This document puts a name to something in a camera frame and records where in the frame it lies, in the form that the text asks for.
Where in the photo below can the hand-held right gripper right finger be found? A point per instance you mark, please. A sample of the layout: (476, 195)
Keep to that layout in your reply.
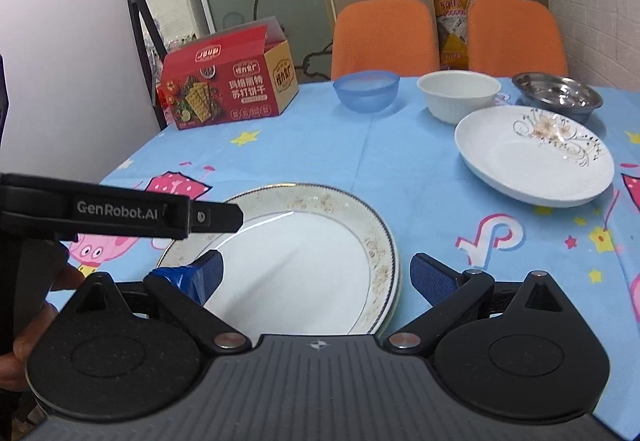
(432, 278)

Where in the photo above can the yellow snack bag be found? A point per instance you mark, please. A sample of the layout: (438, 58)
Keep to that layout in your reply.
(452, 31)

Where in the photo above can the blue printed tablecloth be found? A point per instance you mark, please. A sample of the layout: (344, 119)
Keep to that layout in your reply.
(325, 151)

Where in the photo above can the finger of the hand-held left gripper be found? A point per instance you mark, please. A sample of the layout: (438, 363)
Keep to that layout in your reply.
(217, 217)

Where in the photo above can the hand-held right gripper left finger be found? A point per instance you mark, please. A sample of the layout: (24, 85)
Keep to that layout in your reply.
(210, 271)

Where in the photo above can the stainless steel bowl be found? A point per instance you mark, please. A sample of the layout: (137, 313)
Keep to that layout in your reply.
(560, 93)

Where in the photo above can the black stand leg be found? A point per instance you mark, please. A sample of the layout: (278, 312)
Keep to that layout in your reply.
(142, 16)

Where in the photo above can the floral white deep plate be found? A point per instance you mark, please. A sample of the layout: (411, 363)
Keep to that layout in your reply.
(525, 161)

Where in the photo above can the white ceramic bowl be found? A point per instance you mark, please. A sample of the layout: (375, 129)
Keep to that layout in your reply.
(457, 96)

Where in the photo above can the red cracker box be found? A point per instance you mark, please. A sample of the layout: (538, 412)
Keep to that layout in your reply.
(220, 86)

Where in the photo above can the person's left hand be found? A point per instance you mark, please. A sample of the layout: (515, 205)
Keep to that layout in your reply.
(67, 278)

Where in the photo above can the gold-rimmed white plate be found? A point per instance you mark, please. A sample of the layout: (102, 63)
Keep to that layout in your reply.
(300, 271)

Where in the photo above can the blue plastic bowl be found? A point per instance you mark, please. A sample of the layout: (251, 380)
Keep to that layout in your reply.
(367, 93)

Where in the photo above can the orange chair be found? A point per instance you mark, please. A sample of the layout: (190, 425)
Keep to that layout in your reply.
(385, 41)
(515, 38)

